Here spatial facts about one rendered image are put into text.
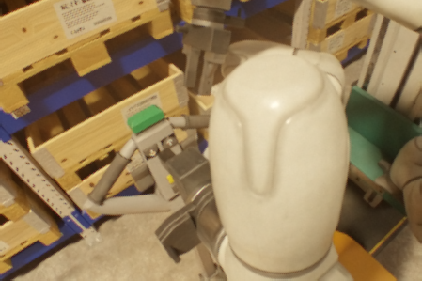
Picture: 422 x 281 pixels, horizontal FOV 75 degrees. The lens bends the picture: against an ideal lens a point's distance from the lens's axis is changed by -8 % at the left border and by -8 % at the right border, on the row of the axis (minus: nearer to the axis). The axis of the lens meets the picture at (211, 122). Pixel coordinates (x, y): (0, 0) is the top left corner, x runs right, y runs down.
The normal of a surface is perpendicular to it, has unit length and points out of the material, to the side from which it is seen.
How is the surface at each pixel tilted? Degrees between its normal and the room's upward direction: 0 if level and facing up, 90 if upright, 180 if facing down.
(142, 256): 0
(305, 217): 70
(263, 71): 11
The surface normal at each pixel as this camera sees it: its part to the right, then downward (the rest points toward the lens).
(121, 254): -0.10, -0.67
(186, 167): -0.25, -0.80
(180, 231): 0.53, 0.35
